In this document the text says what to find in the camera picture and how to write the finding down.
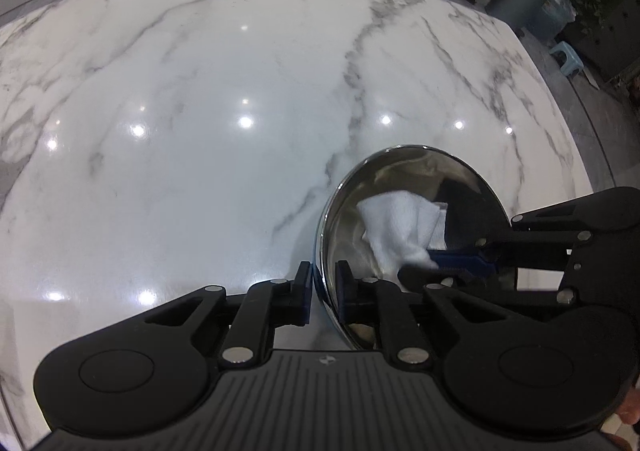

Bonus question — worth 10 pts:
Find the stainless steel bowl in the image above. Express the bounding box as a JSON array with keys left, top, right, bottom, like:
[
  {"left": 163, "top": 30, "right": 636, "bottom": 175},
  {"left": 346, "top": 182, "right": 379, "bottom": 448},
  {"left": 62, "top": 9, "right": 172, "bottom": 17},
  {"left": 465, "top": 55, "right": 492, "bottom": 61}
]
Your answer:
[{"left": 313, "top": 144, "right": 519, "bottom": 353}]

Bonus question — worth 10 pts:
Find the white cleaning cloth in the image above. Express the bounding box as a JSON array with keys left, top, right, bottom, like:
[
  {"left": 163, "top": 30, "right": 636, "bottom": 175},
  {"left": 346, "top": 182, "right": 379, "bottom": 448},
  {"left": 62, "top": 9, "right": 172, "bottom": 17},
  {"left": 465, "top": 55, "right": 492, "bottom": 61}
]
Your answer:
[{"left": 356, "top": 189, "right": 449, "bottom": 278}]

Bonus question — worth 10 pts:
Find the clear water jug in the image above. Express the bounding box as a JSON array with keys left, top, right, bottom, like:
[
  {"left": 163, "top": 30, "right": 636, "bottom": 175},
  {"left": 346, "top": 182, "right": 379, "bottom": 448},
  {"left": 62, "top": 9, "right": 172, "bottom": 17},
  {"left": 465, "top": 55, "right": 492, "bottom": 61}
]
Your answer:
[{"left": 529, "top": 0, "right": 584, "bottom": 42}]

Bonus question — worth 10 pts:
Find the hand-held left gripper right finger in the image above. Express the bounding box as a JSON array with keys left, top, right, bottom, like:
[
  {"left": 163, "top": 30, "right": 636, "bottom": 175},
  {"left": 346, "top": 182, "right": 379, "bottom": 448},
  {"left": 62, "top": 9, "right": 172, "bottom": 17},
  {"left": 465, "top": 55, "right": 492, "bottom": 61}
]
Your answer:
[{"left": 335, "top": 260, "right": 507, "bottom": 368}]

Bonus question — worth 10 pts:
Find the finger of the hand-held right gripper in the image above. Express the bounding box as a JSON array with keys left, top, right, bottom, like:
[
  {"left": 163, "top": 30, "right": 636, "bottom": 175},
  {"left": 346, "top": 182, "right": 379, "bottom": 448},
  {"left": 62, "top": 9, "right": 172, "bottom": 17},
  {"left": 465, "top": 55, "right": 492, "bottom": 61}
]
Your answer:
[
  {"left": 397, "top": 263, "right": 519, "bottom": 293},
  {"left": 428, "top": 187, "right": 640, "bottom": 278}
]

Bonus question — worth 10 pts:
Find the small blue stool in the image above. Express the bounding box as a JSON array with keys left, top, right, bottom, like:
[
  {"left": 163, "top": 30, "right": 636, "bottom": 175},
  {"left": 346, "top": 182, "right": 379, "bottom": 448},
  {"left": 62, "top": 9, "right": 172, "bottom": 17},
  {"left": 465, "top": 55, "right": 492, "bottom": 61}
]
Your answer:
[{"left": 548, "top": 42, "right": 587, "bottom": 78}]

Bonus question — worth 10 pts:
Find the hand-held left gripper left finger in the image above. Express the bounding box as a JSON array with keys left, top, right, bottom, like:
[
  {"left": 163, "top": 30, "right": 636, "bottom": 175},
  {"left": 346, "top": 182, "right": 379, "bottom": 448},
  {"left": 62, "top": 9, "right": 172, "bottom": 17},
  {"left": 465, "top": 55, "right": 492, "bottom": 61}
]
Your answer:
[{"left": 143, "top": 260, "right": 314, "bottom": 366}]

